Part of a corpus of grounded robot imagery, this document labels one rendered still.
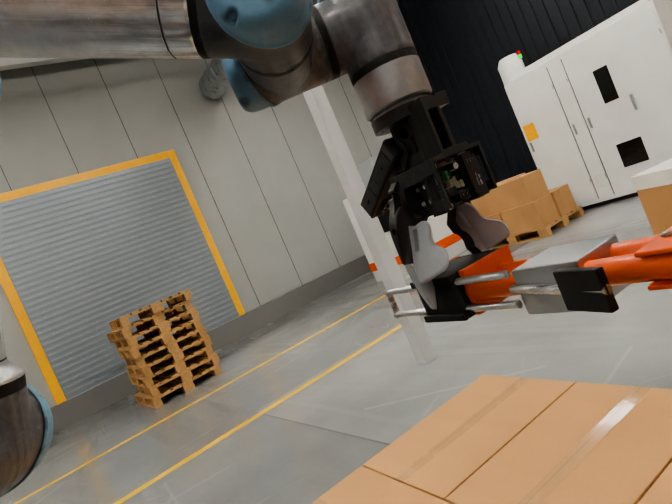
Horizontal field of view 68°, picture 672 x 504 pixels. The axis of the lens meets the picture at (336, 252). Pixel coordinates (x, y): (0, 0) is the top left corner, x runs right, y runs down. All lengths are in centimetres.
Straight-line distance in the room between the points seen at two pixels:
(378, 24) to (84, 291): 934
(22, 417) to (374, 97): 51
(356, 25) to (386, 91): 7
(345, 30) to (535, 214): 700
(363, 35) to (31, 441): 57
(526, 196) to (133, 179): 699
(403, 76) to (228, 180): 1044
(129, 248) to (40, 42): 951
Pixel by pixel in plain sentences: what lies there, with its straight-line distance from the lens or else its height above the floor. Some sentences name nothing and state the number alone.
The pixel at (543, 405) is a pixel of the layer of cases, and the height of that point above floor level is 54.
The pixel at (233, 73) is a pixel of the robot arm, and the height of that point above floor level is 145.
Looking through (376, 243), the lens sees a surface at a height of 103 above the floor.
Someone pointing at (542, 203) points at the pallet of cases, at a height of 45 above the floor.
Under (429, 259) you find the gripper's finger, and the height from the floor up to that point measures 120.
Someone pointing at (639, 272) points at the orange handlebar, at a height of 115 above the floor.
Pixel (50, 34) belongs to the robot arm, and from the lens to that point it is 47.
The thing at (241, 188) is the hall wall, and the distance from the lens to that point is 1098.
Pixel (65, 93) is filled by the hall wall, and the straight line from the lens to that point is 1089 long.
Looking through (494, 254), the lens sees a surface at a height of 118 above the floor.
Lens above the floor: 127
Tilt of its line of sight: 3 degrees down
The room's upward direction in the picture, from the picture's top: 23 degrees counter-clockwise
